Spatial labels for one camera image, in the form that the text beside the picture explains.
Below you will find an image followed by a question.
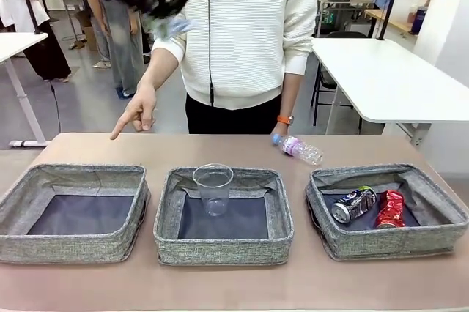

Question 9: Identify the clear plastic cup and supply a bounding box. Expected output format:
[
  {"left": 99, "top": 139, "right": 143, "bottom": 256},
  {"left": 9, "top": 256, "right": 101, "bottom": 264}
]
[{"left": 192, "top": 163, "right": 235, "bottom": 218}]

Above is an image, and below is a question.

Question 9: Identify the crushed red soda can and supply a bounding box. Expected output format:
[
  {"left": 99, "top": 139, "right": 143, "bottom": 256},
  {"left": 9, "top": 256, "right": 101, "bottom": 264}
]
[{"left": 374, "top": 190, "right": 406, "bottom": 230}]

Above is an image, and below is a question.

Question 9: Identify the person's right forearm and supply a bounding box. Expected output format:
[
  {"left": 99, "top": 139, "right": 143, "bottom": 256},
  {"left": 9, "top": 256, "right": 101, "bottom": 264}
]
[{"left": 137, "top": 48, "right": 183, "bottom": 92}]

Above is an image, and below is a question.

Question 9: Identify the person's left forearm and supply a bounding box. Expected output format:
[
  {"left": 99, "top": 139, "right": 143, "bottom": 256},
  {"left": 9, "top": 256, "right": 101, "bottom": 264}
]
[{"left": 280, "top": 70, "right": 306, "bottom": 117}]

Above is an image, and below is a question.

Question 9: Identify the person's right hand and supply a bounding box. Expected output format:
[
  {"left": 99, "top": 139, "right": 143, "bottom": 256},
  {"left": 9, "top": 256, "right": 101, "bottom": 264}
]
[{"left": 109, "top": 83, "right": 158, "bottom": 140}]

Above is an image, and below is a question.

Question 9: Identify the person's left hand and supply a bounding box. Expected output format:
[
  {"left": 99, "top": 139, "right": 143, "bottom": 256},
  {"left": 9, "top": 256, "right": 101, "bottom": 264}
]
[{"left": 270, "top": 122, "right": 293, "bottom": 137}]

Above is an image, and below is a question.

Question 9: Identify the person in grey trousers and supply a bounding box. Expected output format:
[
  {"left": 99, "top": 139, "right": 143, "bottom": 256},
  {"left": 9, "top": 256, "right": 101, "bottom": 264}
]
[{"left": 98, "top": 0, "right": 146, "bottom": 97}]

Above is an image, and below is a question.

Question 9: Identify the person in white sweater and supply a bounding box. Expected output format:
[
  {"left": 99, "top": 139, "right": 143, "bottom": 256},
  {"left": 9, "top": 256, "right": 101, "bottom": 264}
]
[{"left": 149, "top": 0, "right": 320, "bottom": 135}]

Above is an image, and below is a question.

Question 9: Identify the blue floor mat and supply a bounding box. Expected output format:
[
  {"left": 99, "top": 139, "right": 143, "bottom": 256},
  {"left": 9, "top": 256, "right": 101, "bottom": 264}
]
[{"left": 115, "top": 86, "right": 139, "bottom": 100}]

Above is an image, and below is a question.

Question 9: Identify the person in plaid shirt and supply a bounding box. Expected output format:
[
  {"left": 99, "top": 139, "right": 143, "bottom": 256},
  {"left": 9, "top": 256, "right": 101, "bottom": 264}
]
[{"left": 0, "top": 0, "right": 73, "bottom": 82}]

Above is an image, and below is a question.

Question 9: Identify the white desk with grey leg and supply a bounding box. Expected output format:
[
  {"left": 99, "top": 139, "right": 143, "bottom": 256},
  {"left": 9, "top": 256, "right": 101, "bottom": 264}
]
[{"left": 0, "top": 31, "right": 49, "bottom": 149}]

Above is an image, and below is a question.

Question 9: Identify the black folding chair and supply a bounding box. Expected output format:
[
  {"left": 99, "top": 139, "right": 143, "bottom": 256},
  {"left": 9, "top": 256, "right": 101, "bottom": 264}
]
[{"left": 310, "top": 29, "right": 367, "bottom": 135}]

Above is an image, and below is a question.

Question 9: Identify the crushed clear plastic bottle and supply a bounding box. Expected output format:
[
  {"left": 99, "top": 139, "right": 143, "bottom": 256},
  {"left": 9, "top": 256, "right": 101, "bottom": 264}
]
[{"left": 270, "top": 134, "right": 324, "bottom": 166}]

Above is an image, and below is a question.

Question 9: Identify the large white table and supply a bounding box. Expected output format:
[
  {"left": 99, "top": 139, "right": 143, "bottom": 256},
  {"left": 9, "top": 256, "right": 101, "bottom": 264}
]
[{"left": 310, "top": 36, "right": 469, "bottom": 144}]

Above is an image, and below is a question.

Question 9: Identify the dark blue bottle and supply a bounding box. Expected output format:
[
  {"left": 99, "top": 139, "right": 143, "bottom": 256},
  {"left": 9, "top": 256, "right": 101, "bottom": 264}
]
[{"left": 412, "top": 4, "right": 428, "bottom": 34}]

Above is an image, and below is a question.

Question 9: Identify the grey fabric basket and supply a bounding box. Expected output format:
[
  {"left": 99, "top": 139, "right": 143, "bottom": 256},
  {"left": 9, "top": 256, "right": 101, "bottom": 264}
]
[
  {"left": 152, "top": 166, "right": 295, "bottom": 267},
  {"left": 0, "top": 163, "right": 151, "bottom": 265},
  {"left": 304, "top": 163, "right": 469, "bottom": 262}
]

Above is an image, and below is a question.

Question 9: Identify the black hanging cable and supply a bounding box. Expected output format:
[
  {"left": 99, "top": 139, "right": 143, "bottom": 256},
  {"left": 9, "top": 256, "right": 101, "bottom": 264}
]
[{"left": 205, "top": 0, "right": 215, "bottom": 106}]

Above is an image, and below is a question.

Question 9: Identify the black floor cable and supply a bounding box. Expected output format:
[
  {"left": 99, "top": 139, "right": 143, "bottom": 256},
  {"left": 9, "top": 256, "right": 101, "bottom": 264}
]
[{"left": 49, "top": 80, "right": 62, "bottom": 133}]

